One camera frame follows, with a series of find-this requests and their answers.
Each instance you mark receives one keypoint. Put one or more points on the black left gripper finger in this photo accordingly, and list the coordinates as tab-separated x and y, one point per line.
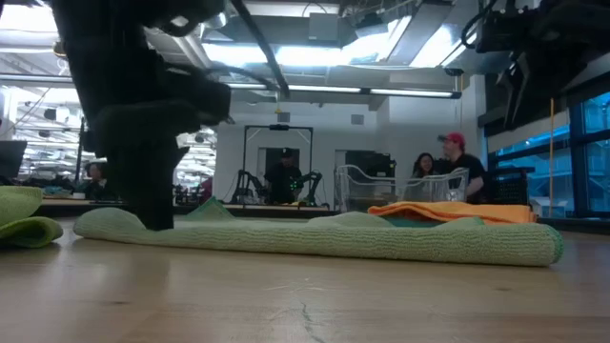
152	190

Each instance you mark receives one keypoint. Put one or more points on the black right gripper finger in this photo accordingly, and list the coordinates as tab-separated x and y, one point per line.
506	78
520	81

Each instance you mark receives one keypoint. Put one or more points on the orange microfiber towel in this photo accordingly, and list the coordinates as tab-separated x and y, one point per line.
453	212

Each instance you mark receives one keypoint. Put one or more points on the pale green microfiber towel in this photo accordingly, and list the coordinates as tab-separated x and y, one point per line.
333	243

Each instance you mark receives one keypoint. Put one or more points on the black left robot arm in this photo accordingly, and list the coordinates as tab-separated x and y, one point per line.
105	57

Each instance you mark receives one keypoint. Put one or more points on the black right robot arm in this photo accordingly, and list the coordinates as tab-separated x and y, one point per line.
581	28

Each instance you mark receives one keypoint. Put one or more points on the black background robot arm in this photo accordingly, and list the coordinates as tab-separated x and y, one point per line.
312	183
245	183

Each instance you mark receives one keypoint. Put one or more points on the lime green microfiber towel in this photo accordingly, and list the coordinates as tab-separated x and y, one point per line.
24	228

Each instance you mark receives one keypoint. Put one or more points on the person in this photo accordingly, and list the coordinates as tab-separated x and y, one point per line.
423	167
464	167
283	181
97	183

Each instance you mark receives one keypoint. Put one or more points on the red cap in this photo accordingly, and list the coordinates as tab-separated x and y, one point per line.
455	138

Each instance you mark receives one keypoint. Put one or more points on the black plastic crate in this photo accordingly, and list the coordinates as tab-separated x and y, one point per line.
507	188

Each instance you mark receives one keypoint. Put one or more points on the blue tinted window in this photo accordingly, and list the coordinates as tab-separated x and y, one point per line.
595	181

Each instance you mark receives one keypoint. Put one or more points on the black monitor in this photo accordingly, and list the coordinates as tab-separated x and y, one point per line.
12	159
376	162

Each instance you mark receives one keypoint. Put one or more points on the bright ceiling light strip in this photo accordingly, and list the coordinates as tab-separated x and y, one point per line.
324	89

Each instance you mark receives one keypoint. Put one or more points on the grey ceiling box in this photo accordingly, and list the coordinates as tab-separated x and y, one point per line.
324	27

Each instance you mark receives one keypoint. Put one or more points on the clear plastic bin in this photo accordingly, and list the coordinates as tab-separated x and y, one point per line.
352	190

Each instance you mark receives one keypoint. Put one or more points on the black security camera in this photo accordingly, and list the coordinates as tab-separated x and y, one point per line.
453	72

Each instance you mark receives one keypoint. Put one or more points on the black background rig frame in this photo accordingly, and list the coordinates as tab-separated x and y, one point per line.
278	127

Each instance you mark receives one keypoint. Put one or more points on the grey wall speaker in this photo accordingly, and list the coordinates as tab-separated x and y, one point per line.
283	117
357	119

